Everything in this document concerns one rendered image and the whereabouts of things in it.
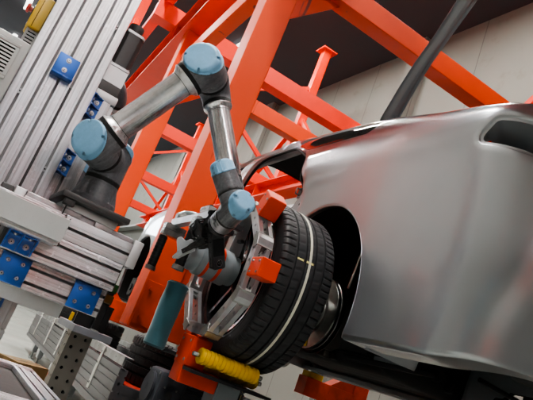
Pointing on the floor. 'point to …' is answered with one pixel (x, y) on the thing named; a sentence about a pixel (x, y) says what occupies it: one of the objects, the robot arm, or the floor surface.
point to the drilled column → (67, 363)
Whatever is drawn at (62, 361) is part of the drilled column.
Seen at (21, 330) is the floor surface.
